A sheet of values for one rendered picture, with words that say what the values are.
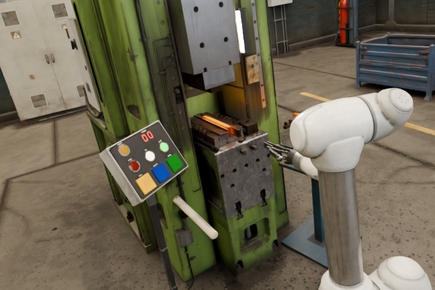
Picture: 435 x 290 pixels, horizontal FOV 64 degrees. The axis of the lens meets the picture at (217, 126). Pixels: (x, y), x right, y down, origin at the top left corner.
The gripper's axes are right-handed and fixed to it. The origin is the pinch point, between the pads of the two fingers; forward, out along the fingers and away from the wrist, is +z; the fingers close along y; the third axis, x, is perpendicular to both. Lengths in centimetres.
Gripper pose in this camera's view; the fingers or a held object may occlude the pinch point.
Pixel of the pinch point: (269, 145)
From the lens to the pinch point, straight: 178.2
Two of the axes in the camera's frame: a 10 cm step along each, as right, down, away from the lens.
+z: -5.2, -2.4, 8.2
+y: 8.4, -3.1, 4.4
